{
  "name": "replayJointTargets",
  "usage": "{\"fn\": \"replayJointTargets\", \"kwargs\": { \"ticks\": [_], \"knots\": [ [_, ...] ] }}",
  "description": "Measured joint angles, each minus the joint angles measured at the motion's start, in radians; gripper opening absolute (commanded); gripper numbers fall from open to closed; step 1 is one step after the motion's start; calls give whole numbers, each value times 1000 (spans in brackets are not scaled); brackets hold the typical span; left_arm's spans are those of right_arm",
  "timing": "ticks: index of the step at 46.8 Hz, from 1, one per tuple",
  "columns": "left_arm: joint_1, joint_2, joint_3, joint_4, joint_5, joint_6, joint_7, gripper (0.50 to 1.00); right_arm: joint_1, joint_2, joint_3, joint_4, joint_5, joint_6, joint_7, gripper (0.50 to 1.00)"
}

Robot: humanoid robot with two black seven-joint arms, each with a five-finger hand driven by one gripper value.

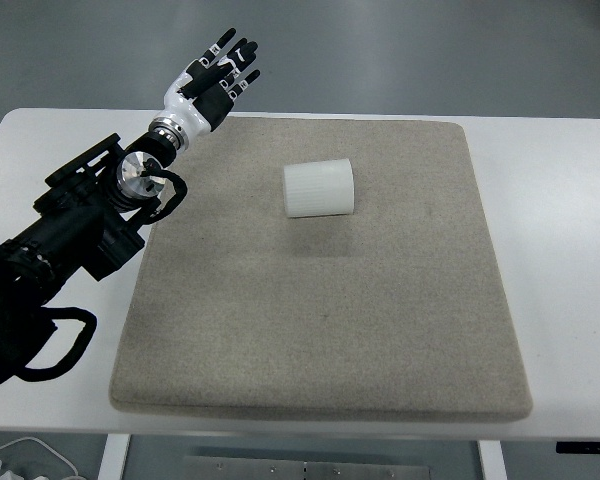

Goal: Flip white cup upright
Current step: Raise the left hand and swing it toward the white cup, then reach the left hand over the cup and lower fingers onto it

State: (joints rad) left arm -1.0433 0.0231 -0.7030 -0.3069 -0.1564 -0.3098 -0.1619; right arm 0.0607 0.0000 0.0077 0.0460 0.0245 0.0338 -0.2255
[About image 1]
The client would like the white and black robotic hand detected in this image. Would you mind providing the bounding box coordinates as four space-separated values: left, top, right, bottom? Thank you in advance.
149 28 260 150

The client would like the white ribbed cup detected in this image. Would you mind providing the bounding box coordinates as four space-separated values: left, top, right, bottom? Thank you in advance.
283 159 355 218

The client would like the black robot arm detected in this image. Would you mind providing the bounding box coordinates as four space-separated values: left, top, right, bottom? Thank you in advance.
0 116 188 385

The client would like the beige felt mat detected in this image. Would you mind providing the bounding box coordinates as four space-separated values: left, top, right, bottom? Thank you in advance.
109 117 533 422

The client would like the grey metal plate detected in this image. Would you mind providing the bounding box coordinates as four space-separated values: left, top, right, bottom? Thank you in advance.
180 456 431 480

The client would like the black table control panel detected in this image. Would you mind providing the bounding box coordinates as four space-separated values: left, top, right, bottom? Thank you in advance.
556 441 600 455

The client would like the black sleeved cable loop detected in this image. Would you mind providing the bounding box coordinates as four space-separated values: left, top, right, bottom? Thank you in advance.
9 305 99 383

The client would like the white cable on floor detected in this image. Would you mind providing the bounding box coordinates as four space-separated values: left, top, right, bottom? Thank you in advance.
0 436 84 480

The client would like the white table leg frame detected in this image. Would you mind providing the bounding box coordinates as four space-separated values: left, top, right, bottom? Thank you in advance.
97 434 131 480

